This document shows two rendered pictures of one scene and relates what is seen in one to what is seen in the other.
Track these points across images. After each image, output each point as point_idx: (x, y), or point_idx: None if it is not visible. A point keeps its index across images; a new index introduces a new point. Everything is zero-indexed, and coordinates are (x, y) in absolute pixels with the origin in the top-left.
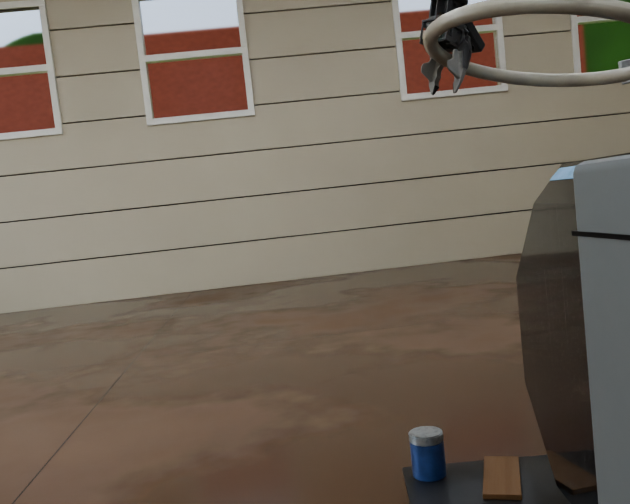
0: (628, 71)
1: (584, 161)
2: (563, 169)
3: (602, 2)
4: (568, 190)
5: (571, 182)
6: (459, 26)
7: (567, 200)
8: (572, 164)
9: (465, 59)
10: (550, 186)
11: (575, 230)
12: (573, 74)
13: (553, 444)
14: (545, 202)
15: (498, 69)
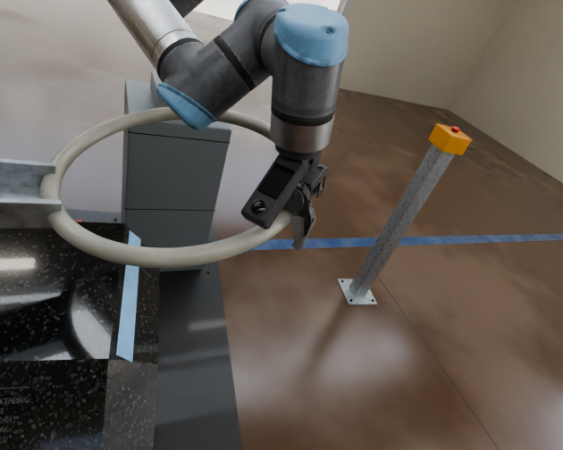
0: (63, 204)
1: (230, 128)
2: (121, 336)
3: None
4: (147, 292)
5: (140, 295)
6: None
7: (156, 283)
8: (116, 320)
9: None
10: (139, 345)
11: (229, 142)
12: (105, 238)
13: None
14: (157, 329)
15: (215, 241)
